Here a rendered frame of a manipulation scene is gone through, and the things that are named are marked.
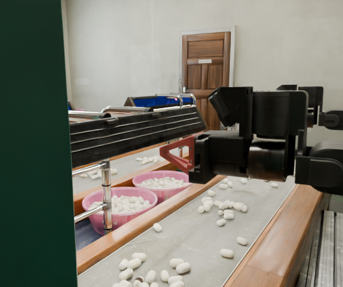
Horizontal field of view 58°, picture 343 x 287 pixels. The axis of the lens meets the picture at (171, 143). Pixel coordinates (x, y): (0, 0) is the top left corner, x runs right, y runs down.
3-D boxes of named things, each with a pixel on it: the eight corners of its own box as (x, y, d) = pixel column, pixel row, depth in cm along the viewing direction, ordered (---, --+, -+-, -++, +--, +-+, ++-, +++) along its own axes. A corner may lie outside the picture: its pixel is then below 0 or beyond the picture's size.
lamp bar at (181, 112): (207, 130, 93) (208, 106, 92) (5, 189, 41) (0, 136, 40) (184, 128, 97) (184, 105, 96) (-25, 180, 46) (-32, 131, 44)
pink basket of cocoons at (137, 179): (203, 196, 141) (204, 176, 139) (173, 217, 119) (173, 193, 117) (156, 185, 155) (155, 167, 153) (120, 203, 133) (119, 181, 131)
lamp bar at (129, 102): (194, 104, 203) (194, 93, 202) (134, 112, 151) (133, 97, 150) (184, 104, 207) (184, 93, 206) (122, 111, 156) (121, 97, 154)
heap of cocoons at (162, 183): (199, 195, 140) (199, 181, 139) (172, 213, 120) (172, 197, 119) (156, 185, 152) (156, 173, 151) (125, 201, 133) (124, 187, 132)
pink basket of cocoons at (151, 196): (164, 211, 124) (164, 189, 122) (146, 245, 98) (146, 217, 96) (102, 206, 129) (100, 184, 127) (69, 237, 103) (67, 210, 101)
